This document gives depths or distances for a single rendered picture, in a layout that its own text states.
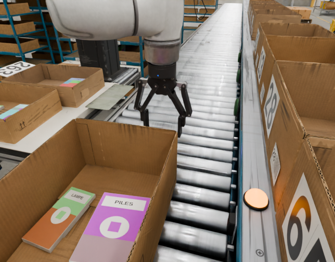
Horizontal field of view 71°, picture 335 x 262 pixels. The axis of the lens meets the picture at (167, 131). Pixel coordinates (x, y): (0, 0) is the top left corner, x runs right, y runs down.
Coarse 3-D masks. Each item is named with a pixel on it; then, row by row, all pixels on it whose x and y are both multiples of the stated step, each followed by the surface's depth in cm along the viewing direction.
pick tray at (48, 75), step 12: (24, 72) 121; (36, 72) 129; (48, 72) 133; (60, 72) 131; (72, 72) 129; (84, 72) 128; (96, 72) 118; (24, 84) 106; (36, 84) 104; (48, 84) 128; (60, 84) 129; (84, 84) 109; (96, 84) 120; (60, 96) 105; (72, 96) 103; (84, 96) 111
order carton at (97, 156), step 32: (64, 128) 60; (96, 128) 64; (128, 128) 61; (160, 128) 59; (32, 160) 51; (64, 160) 61; (96, 160) 70; (128, 160) 67; (160, 160) 64; (0, 192) 44; (32, 192) 52; (64, 192) 62; (96, 192) 62; (128, 192) 62; (160, 192) 45; (0, 224) 45; (32, 224) 53; (160, 224) 50; (0, 256) 45; (32, 256) 48; (64, 256) 48; (128, 256) 31
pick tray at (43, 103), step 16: (0, 96) 110; (16, 96) 108; (32, 96) 105; (48, 96) 95; (0, 112) 100; (16, 112) 81; (32, 112) 88; (48, 112) 97; (0, 128) 80; (16, 128) 82; (32, 128) 89
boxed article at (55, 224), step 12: (72, 192) 60; (84, 192) 60; (60, 204) 57; (72, 204) 57; (84, 204) 57; (48, 216) 54; (60, 216) 54; (72, 216) 54; (36, 228) 52; (48, 228) 52; (60, 228) 52; (24, 240) 50; (36, 240) 49; (48, 240) 49; (60, 240) 50; (48, 252) 48
